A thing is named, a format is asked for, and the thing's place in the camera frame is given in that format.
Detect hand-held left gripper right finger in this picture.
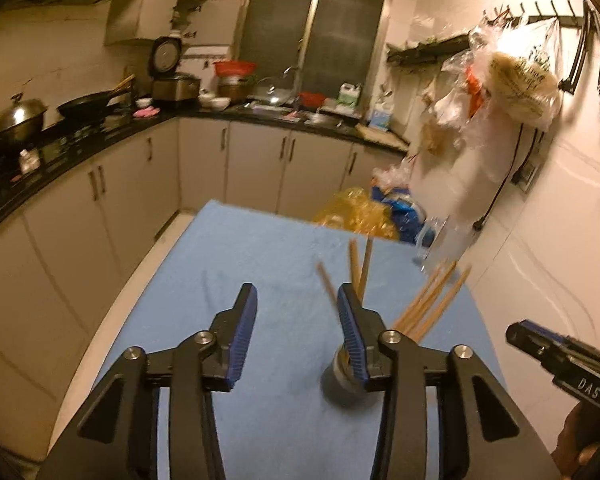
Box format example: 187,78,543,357
336,283,562,480

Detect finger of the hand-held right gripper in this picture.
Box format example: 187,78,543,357
519,318,600,362
505,320,600,412

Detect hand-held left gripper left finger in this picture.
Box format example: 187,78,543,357
37,283,259,480

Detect black perforated chopstick holder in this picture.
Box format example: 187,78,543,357
321,345,368,407

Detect pile of wooden chopsticks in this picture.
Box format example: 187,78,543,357
392,259,473,343

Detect person's right hand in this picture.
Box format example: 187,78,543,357
551,402,600,476

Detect blue tablecloth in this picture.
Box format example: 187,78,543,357
92,199,506,480

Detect yellow plastic bag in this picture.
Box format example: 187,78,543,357
314,187,399,242

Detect clear glass pitcher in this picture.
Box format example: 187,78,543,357
414,214,462,272

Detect blue plastic bag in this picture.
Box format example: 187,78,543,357
372,185,437,247

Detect clear plastic bag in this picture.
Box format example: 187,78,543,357
372,157,414,189

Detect beige kitchen base cabinets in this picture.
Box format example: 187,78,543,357
0,117,407,461

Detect wooden cutting board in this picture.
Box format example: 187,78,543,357
356,124,411,154

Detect white bottle blue label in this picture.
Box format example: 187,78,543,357
369,97,396,131

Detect steel kitchen sink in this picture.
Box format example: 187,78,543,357
240,102,352,129

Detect hanging clear plastic bags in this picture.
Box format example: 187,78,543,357
415,17,564,162

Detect white jug green label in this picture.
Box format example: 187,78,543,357
337,82,364,109

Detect brown cooking pot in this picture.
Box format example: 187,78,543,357
217,77,251,101

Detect glass pot lid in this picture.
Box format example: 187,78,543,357
254,76,291,104

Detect chrome sink faucet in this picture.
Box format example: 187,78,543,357
282,65,304,111

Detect silver rice cooker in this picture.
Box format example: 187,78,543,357
150,35,202,109

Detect black gas stove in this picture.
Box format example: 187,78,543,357
0,122,126,196

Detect red plastic colander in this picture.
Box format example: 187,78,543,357
213,60,258,80

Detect black frying pan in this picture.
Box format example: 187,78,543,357
57,87,123,122

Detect steel wok with lid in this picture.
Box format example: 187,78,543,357
0,93,49,154

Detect dark kitchen window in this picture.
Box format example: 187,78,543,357
235,0,397,106

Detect beige upper cabinets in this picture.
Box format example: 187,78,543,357
105,0,221,46

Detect black power cord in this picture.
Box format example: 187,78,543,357
472,125,525,233

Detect black wall socket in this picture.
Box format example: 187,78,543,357
511,160,541,193

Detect black wall shelf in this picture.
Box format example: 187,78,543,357
386,34,472,67

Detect black wall hook rack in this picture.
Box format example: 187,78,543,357
482,0,581,28

